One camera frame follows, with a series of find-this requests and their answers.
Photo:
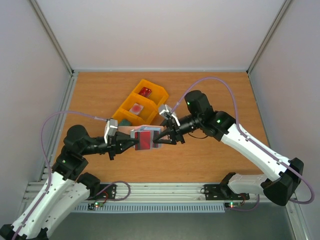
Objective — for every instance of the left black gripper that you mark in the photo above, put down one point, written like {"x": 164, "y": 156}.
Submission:
{"x": 117, "y": 143}

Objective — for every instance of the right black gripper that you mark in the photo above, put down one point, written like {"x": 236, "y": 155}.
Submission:
{"x": 175, "y": 131}

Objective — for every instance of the pink leather card holder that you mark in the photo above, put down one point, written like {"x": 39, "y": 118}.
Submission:
{"x": 156, "y": 129}

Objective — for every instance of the red credit card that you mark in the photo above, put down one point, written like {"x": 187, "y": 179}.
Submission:
{"x": 145, "y": 140}

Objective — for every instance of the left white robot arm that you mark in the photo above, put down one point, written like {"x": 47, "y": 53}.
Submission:
{"x": 67, "y": 185}

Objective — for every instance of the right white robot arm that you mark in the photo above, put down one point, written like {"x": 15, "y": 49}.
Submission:
{"x": 280, "y": 177}

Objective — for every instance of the teal VIP card stack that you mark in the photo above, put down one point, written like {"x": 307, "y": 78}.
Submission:
{"x": 124, "y": 123}

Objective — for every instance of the pink circle card stack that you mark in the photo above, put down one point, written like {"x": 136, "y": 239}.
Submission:
{"x": 136, "y": 109}

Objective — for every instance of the red card stack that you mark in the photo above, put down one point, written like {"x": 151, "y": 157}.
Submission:
{"x": 145, "y": 92}

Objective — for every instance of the yellow three-compartment bin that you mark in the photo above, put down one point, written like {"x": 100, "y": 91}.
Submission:
{"x": 151, "y": 104}

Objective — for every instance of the left small circuit board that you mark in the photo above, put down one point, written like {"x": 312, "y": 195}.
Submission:
{"x": 94, "y": 206}

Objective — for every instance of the small circuit board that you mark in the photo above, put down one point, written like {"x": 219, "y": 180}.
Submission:
{"x": 94, "y": 206}
{"x": 232, "y": 205}

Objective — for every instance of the right small circuit board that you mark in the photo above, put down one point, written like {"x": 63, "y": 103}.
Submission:
{"x": 232, "y": 205}

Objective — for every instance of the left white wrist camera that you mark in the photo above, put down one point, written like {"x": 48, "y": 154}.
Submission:
{"x": 110, "y": 130}

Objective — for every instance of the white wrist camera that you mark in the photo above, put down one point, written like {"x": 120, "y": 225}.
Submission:
{"x": 166, "y": 112}
{"x": 110, "y": 130}

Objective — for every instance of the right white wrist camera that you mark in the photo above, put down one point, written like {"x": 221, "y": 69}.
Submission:
{"x": 166, "y": 112}

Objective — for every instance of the aluminium front rail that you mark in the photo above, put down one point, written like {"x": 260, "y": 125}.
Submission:
{"x": 148, "y": 192}

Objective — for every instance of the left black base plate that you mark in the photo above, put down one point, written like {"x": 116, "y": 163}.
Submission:
{"x": 105, "y": 192}

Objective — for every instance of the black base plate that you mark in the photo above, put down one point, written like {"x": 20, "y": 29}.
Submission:
{"x": 214, "y": 192}
{"x": 105, "y": 192}

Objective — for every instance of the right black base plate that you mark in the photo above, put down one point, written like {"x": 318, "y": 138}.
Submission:
{"x": 214, "y": 192}

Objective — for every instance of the grey slotted cable duct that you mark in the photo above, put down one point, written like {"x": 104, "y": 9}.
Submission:
{"x": 141, "y": 208}

